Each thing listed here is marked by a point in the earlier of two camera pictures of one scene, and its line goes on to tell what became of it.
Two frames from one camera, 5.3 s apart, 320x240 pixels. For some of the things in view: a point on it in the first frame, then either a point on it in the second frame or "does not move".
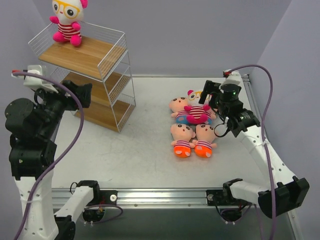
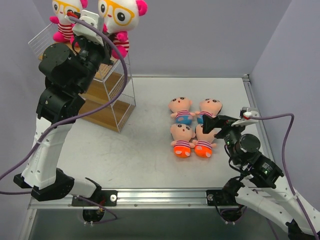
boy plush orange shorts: (205, 134) does not move
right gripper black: (213, 95) -> (221, 127)
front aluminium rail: (149, 199) does not move
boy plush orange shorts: (182, 133) does not move
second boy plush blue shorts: (177, 105) does not move
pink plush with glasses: (198, 113) -> (118, 17)
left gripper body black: (75, 94) -> (105, 52)
